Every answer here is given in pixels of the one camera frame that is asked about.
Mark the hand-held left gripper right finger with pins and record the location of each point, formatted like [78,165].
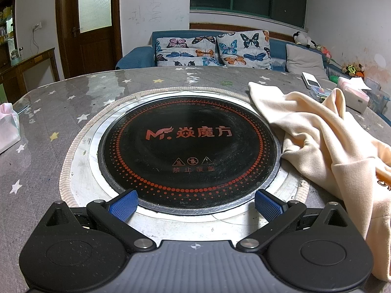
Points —
[268,207]

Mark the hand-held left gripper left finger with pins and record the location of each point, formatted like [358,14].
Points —
[122,204]

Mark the cream garment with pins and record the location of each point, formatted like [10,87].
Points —
[320,146]

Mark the black round induction cooktop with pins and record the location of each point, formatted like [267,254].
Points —
[189,164]

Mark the grey star-print tablecloth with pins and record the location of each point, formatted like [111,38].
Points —
[45,158]

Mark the small colourful plastic packet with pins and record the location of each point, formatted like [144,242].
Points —
[320,93]

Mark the pink tissue bag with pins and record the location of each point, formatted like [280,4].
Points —
[7,128]

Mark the white and pink tissue pack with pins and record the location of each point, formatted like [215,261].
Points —
[356,100]

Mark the blue corner sofa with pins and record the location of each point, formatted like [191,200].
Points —
[137,58]

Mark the plain grey pillow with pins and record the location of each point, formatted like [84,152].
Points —
[305,61]

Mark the clear plastic storage bin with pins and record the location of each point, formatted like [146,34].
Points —
[380,97]

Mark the butterfly print pillow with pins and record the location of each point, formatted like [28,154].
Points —
[241,52]
[183,52]

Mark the dark wooden door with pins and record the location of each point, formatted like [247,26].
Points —
[91,48]

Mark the yellow and orange plush toys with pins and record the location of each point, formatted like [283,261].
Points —
[351,70]

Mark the wooden side cabinet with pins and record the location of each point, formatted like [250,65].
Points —
[27,70]

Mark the pink plush toy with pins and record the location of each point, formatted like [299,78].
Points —
[323,51]

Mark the black and white plush toy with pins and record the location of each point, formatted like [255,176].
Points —
[301,38]

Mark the wooden shelf unit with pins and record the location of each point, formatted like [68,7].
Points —
[6,36]

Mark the white wall socket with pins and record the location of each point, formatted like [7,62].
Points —
[36,26]

